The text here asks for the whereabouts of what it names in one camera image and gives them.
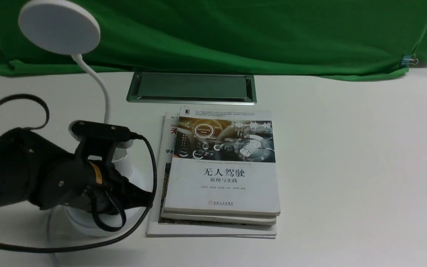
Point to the white desk lamp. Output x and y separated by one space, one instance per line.
65 28

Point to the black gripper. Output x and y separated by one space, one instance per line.
90 186

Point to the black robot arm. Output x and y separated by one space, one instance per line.
35 170

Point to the white self-driving textbook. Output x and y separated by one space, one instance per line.
222 167

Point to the blue binder clip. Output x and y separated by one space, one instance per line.
409 60

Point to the silver desk cable hatch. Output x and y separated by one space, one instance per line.
183 88

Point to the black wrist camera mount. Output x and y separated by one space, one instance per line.
99 139

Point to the green backdrop cloth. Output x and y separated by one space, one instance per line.
351 40

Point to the middle white book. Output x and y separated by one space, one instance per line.
213 218

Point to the bottom white magazine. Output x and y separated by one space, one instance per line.
161 227

